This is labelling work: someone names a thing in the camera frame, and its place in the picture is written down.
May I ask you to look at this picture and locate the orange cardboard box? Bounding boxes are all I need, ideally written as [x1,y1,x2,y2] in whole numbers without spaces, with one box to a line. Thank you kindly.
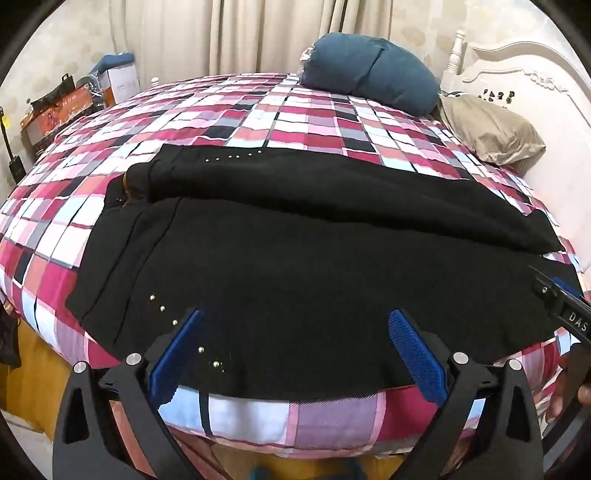
[21,85,95,153]

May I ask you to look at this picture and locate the black pants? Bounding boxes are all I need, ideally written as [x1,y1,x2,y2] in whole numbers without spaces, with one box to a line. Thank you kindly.
[65,144,583,401]

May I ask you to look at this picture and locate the dark cloth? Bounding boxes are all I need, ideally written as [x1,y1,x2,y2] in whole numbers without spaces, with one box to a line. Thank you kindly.
[0,302,22,368]

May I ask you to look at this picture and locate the blue pillow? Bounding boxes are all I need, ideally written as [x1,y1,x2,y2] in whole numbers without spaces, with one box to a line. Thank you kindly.
[300,32,441,116]

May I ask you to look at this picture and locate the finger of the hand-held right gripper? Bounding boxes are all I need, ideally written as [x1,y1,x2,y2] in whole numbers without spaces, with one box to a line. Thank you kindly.
[529,265,591,318]

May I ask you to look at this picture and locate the beige pillow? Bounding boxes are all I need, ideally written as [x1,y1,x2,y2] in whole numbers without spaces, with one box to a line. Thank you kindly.
[436,92,546,165]

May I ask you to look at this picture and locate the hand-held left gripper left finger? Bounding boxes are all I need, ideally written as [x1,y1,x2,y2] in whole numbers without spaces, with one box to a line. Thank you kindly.
[52,308,218,480]

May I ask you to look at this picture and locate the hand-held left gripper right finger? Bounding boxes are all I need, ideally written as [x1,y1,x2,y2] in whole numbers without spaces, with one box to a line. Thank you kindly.
[389,308,544,480]

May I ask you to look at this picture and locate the white cardboard box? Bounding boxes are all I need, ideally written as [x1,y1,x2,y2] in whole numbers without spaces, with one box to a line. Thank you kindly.
[99,62,141,107]

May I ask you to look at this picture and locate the beige curtain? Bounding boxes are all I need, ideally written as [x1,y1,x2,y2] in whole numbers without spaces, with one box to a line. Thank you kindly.
[108,0,393,88]

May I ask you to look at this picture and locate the person's right hand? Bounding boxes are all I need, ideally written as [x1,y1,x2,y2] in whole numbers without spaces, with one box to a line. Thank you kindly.
[551,354,586,420]

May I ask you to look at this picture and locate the yellow wooden bed frame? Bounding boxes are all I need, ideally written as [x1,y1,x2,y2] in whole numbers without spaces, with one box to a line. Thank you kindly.
[0,314,402,480]

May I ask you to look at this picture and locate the white carved headboard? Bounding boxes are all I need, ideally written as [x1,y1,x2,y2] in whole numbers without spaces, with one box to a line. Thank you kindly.
[438,28,591,278]

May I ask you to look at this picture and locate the checked bed blanket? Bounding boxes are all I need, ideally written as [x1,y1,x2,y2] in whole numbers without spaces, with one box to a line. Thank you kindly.
[0,73,591,462]

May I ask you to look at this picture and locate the blue bundle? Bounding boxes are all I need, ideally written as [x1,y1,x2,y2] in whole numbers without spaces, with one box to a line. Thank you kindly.
[90,53,134,75]

